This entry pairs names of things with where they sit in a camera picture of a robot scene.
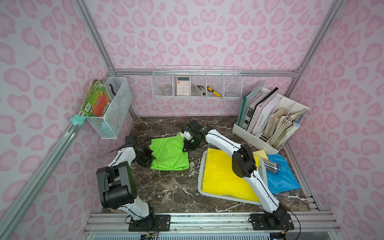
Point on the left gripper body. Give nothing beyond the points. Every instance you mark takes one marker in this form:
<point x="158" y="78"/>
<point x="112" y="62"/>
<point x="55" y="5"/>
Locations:
<point x="144" y="155"/>

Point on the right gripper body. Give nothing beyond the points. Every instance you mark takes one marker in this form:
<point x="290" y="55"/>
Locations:
<point x="190" y="140"/>

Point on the green raincoat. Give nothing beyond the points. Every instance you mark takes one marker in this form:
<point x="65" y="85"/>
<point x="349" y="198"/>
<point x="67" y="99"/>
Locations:
<point x="169" y="155"/>

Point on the golden yellow raincoat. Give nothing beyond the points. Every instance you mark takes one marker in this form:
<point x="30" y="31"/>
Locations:
<point x="222" y="174"/>

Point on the blue raincoat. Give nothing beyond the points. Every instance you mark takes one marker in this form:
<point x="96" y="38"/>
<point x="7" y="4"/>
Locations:
<point x="284" y="180"/>

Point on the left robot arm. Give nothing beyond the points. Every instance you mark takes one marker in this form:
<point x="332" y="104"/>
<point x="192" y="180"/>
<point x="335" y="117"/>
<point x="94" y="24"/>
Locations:
<point x="117" y="186"/>

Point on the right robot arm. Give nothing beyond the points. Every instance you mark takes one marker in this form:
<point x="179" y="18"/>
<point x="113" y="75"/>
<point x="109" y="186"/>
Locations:
<point x="243" y="165"/>

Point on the yellow utility knife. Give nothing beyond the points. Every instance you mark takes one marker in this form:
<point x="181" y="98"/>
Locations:
<point x="213" y="91"/>

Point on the pink calculator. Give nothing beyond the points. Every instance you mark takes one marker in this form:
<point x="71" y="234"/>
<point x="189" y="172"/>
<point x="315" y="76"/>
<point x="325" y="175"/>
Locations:
<point x="183" y="86"/>

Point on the pink binder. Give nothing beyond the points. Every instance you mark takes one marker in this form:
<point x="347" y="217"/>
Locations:
<point x="263" y="110"/>

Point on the green folder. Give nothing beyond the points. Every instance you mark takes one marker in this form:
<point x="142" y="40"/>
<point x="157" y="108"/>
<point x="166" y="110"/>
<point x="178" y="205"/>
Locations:
<point x="247" y="101"/>

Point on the yellow sticky note pad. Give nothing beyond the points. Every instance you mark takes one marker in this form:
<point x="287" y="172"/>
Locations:
<point x="261" y="154"/>

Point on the green and red booklet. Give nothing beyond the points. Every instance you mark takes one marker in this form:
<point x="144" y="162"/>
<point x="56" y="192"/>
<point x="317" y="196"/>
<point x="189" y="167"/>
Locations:
<point x="97" y="100"/>

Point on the white file organizer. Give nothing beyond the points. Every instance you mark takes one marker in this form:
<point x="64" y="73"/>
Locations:
<point x="281" y="124"/>

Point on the blue lidded pen tube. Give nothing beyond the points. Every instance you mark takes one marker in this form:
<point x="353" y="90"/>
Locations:
<point x="272" y="167"/>

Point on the white mesh wall basket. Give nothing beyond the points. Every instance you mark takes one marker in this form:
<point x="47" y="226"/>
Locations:
<point x="109" y="126"/>

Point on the white wire wall shelf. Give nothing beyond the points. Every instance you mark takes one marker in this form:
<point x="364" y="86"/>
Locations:
<point x="227" y="81"/>

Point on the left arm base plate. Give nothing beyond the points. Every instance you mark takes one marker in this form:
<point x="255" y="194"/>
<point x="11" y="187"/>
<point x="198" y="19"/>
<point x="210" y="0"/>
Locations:
<point x="162" y="223"/>

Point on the mint green wall hook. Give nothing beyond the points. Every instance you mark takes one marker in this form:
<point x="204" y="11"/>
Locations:
<point x="78" y="120"/>

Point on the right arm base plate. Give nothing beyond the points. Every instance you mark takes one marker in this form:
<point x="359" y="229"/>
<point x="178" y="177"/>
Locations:
<point x="258" y="222"/>

